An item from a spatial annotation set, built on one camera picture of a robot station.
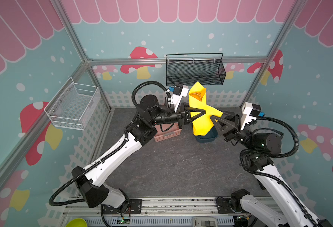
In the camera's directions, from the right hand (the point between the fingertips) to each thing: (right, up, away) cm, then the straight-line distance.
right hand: (212, 116), depth 49 cm
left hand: (-2, 0, +2) cm, 3 cm away
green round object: (-59, -50, +18) cm, 80 cm away
